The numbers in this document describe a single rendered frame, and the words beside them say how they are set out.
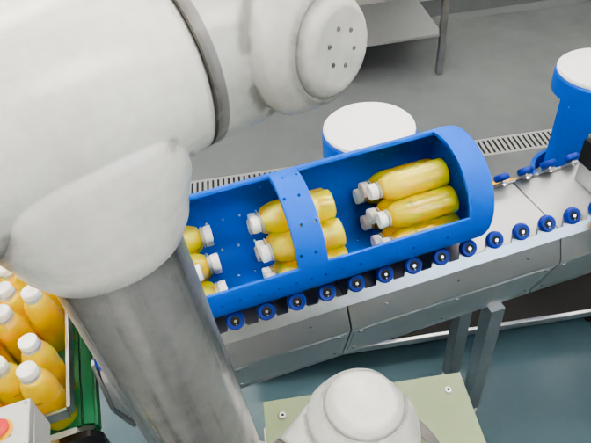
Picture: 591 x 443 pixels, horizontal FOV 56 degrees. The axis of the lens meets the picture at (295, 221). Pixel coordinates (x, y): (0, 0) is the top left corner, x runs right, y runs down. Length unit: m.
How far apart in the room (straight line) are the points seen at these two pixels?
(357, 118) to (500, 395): 1.21
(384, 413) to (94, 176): 0.53
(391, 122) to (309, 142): 1.76
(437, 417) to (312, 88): 0.80
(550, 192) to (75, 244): 1.50
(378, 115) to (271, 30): 1.44
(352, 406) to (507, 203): 1.02
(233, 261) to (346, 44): 1.10
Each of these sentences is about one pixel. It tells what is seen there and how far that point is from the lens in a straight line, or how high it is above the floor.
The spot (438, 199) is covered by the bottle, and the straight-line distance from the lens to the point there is 1.33.
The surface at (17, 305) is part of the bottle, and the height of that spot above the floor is 1.05.
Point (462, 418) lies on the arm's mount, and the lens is 1.07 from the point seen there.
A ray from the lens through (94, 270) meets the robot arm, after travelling 0.37.
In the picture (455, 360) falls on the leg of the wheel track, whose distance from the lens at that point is 2.22.
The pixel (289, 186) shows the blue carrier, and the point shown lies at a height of 1.23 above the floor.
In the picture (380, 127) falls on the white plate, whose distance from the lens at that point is 1.72.
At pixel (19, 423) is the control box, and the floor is 1.10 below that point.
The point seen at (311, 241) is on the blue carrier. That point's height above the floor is 1.16.
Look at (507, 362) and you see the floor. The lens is 2.44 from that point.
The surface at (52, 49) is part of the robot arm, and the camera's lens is 0.32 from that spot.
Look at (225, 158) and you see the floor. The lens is 3.43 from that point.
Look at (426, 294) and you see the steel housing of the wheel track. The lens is 1.47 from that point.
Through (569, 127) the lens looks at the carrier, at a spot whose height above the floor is 0.88.
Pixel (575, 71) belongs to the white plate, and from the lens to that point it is 2.08.
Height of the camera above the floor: 2.00
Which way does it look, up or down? 43 degrees down
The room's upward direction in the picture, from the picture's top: 7 degrees counter-clockwise
